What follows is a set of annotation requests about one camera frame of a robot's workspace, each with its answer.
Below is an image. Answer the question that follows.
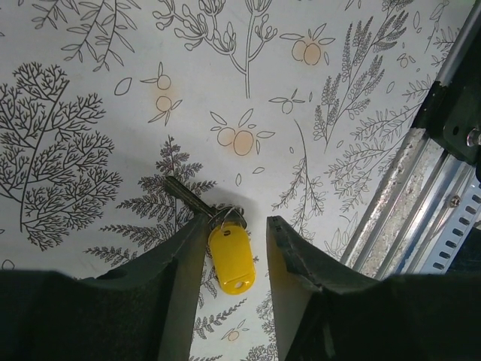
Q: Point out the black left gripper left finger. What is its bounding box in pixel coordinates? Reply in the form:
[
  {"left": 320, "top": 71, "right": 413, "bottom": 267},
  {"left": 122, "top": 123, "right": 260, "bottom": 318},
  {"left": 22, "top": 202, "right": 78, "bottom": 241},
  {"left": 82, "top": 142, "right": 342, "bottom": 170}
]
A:
[{"left": 1, "top": 215, "right": 207, "bottom": 360}]

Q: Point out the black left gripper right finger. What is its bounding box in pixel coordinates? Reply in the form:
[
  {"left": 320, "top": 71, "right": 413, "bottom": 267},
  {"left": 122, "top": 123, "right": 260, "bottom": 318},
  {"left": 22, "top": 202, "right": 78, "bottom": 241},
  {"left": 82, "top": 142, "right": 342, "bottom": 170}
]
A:
[{"left": 266, "top": 216, "right": 480, "bottom": 360}]

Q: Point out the yellow key tag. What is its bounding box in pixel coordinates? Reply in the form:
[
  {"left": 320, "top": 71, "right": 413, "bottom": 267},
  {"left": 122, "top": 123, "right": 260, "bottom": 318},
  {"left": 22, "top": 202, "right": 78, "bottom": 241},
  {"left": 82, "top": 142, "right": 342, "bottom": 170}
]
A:
[{"left": 163, "top": 176, "right": 258, "bottom": 296}]

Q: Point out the floral patterned table mat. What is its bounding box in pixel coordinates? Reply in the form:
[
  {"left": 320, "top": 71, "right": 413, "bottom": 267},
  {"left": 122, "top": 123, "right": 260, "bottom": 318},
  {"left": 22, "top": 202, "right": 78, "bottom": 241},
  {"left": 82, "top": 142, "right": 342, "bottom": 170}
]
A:
[{"left": 1, "top": 1, "right": 474, "bottom": 360}]

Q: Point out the white slotted cable duct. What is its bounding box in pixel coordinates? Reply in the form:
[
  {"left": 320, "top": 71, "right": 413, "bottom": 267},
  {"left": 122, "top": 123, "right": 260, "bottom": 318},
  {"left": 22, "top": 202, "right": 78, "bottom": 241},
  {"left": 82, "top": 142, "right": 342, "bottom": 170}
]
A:
[{"left": 428, "top": 183, "right": 480, "bottom": 274}]

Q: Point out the aluminium mounting rail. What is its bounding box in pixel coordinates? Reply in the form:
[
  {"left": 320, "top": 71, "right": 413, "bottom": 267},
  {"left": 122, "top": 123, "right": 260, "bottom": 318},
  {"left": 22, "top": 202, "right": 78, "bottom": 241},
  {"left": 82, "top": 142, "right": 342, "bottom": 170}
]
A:
[{"left": 340, "top": 2, "right": 480, "bottom": 279}]

